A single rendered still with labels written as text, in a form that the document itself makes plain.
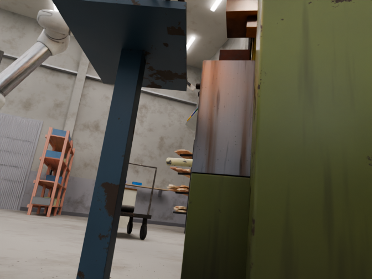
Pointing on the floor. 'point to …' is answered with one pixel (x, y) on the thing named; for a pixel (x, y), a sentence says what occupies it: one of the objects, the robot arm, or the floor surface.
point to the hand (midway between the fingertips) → (190, 86)
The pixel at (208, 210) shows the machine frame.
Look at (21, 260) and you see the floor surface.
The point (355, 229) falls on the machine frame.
